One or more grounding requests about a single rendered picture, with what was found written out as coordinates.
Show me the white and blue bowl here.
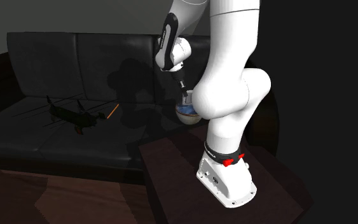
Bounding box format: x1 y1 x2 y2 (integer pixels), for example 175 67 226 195
175 90 203 126

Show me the black leather sofa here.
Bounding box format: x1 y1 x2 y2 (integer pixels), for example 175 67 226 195
0 32 212 186

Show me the orange pencil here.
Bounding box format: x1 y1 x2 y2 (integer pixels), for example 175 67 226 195
106 104 120 120

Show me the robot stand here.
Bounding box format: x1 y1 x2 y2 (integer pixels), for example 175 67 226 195
138 123 315 224

